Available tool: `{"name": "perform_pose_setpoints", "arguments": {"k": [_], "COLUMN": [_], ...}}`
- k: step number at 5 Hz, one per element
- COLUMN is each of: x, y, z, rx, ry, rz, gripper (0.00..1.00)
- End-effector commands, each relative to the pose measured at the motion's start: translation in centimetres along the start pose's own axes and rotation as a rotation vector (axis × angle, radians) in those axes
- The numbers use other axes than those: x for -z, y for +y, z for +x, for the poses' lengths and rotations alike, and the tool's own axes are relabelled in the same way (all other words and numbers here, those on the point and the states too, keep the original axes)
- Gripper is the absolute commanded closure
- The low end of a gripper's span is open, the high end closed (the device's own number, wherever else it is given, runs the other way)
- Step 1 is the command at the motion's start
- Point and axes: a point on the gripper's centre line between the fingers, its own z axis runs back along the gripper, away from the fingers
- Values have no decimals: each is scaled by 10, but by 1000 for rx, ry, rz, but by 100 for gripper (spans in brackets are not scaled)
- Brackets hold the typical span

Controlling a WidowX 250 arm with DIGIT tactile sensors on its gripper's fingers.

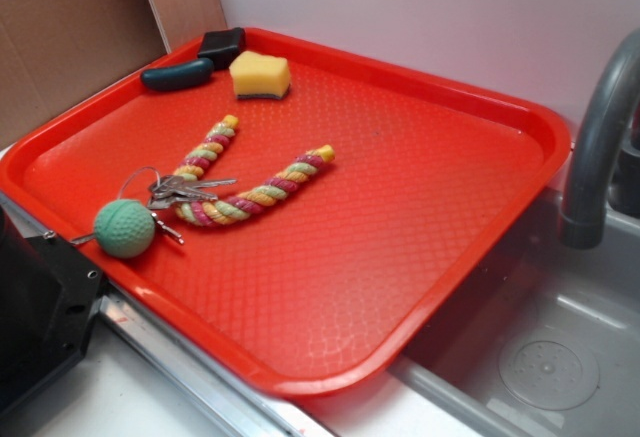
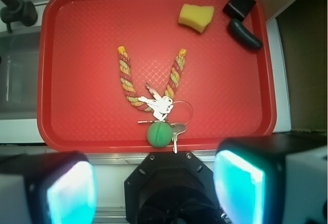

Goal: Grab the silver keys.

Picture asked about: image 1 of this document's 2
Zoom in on red plastic tray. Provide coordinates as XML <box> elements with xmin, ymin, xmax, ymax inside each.
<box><xmin>1</xmin><ymin>29</ymin><xmax>570</xmax><ymax>398</ymax></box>

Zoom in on silver keys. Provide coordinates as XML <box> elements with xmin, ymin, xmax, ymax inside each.
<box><xmin>71</xmin><ymin>173</ymin><xmax>237</xmax><ymax>246</ymax></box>

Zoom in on multicolour twisted rope toy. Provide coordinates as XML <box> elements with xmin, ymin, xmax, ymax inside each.
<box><xmin>173</xmin><ymin>115</ymin><xmax>335</xmax><ymax>227</ymax></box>

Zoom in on black rectangular block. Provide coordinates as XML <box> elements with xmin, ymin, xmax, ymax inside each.
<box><xmin>197</xmin><ymin>27</ymin><xmax>246</xmax><ymax>70</ymax></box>

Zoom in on grey faucet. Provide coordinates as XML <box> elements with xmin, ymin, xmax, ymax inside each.
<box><xmin>558</xmin><ymin>30</ymin><xmax>639</xmax><ymax>249</ymax></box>

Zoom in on brown cardboard panel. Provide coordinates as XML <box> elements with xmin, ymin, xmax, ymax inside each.
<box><xmin>1</xmin><ymin>0</ymin><xmax>226</xmax><ymax>147</ymax></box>

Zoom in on grey sink basin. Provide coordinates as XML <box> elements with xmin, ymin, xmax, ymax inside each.
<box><xmin>391</xmin><ymin>191</ymin><xmax>639</xmax><ymax>436</ymax></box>

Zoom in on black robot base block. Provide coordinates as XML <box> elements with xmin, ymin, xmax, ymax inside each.
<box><xmin>1</xmin><ymin>212</ymin><xmax>106</xmax><ymax>416</ymax></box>

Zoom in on yellow sponge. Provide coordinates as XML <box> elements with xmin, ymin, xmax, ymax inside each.
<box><xmin>229</xmin><ymin>51</ymin><xmax>291</xmax><ymax>99</ymax></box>

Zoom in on green dimpled ball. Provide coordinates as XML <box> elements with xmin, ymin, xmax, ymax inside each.
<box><xmin>93</xmin><ymin>199</ymin><xmax>155</xmax><ymax>258</ymax></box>

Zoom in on dark green cucumber toy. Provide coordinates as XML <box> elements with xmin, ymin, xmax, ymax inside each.
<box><xmin>140</xmin><ymin>58</ymin><xmax>214</xmax><ymax>92</ymax></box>

